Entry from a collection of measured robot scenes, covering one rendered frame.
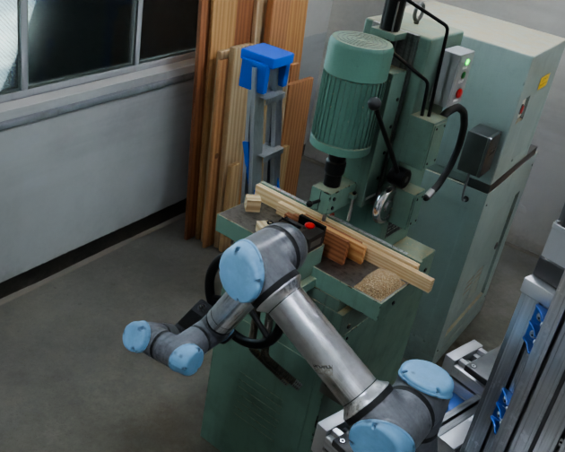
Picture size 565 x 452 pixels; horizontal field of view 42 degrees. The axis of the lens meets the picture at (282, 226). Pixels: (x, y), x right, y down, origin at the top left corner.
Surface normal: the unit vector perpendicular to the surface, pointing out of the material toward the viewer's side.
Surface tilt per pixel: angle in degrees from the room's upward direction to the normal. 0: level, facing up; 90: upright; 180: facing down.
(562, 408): 90
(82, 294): 0
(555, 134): 90
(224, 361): 90
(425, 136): 90
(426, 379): 8
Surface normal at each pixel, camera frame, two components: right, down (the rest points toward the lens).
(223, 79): 0.81, 0.36
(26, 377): 0.16, -0.86
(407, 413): 0.53, -0.57
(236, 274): -0.65, 0.22
